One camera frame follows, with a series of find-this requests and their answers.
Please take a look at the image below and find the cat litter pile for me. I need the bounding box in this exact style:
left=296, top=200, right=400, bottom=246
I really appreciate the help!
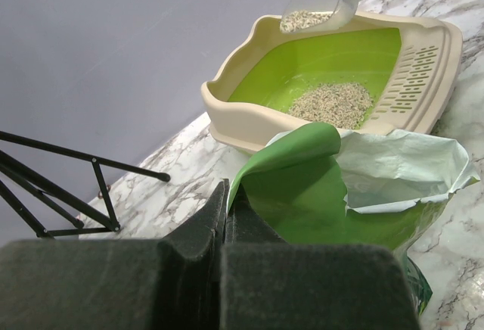
left=287, top=82, right=374, bottom=129

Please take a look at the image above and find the green beige litter box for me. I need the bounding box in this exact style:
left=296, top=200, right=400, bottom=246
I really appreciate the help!
left=201, top=12, right=463, bottom=153

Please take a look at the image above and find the translucent plastic scoop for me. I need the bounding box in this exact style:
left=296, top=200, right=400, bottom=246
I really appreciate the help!
left=278, top=0, right=402, bottom=35

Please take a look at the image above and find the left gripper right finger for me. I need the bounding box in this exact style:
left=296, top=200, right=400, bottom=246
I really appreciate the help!
left=219, top=193, right=420, bottom=329

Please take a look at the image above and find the black music stand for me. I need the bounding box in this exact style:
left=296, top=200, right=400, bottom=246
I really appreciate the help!
left=1, top=132, right=171, bottom=238

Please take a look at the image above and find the green litter bag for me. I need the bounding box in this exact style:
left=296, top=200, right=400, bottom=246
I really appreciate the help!
left=227, top=123, right=479, bottom=313

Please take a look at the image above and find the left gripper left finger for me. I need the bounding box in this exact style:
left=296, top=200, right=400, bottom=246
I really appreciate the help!
left=1, top=180, right=229, bottom=329

